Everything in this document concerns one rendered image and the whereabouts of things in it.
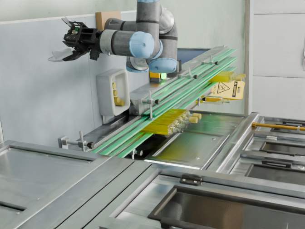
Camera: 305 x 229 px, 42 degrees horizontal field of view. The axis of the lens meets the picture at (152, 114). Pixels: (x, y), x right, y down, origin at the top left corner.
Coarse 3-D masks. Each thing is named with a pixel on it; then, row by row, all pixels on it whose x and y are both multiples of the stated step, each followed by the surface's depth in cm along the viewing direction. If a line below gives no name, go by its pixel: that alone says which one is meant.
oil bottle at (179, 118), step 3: (162, 114) 237; (165, 114) 237; (159, 117) 234; (162, 117) 233; (165, 117) 232; (168, 117) 232; (171, 117) 232; (174, 117) 231; (177, 117) 231; (180, 117) 231; (180, 120) 229
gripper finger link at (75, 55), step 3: (72, 51) 128; (75, 51) 127; (72, 54) 127; (75, 54) 127; (78, 54) 127; (81, 54) 127; (66, 57) 128; (69, 57) 128; (72, 57) 127; (75, 57) 127; (78, 57) 128; (66, 60) 129; (69, 60) 129
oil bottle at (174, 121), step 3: (156, 120) 229; (159, 120) 228; (162, 120) 227; (165, 120) 227; (168, 120) 226; (171, 120) 226; (174, 120) 226; (177, 120) 227; (174, 123) 224; (177, 123) 225
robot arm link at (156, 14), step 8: (144, 0) 123; (152, 0) 123; (144, 8) 124; (152, 8) 124; (160, 8) 128; (136, 16) 127; (144, 16) 124; (152, 16) 124; (160, 16) 133; (168, 16) 148; (160, 24) 142; (168, 24) 153; (160, 32) 158; (168, 32) 160; (176, 32) 163
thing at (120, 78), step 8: (120, 72) 213; (120, 80) 222; (112, 88) 207; (120, 88) 224; (128, 88) 223; (112, 96) 208; (120, 96) 225; (128, 96) 224; (112, 104) 210; (128, 104) 225; (120, 112) 217
